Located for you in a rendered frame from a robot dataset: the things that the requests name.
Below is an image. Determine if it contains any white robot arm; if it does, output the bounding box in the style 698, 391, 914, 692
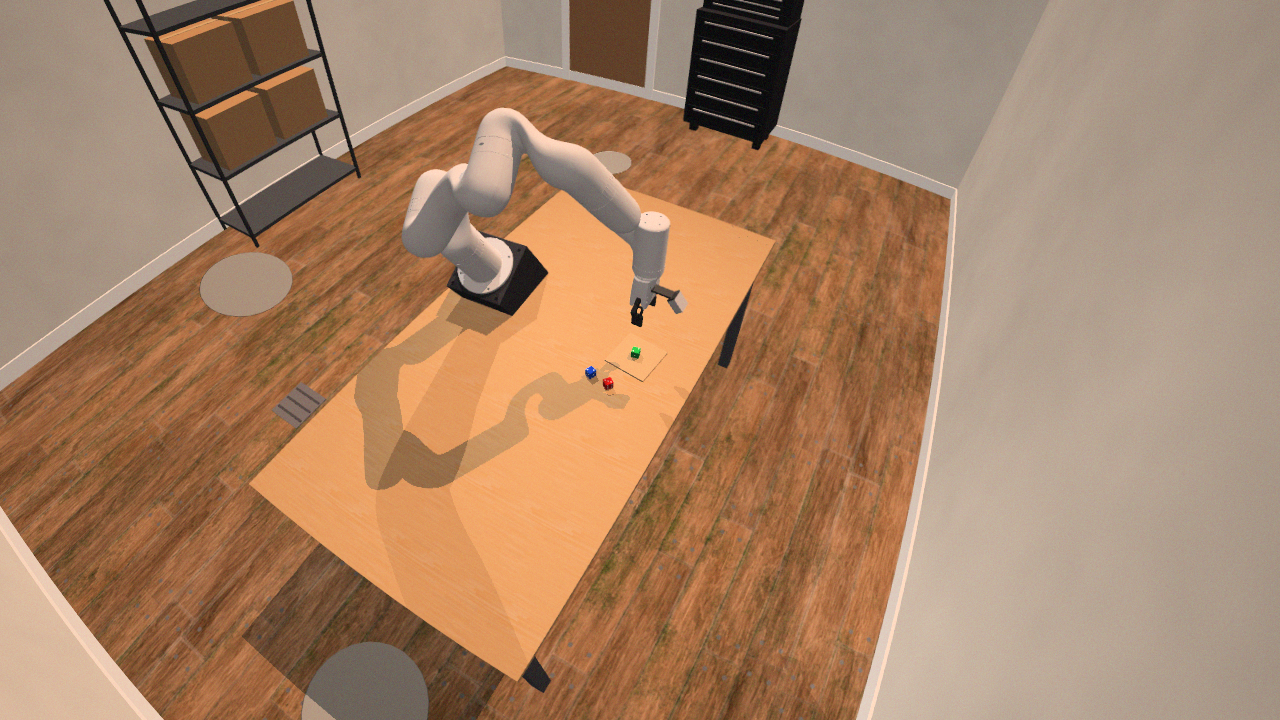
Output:
402, 108, 669, 293

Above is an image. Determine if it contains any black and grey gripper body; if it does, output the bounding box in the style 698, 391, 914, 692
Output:
628, 274, 660, 310

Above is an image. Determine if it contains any tan mat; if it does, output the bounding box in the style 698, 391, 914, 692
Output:
605, 333, 667, 380

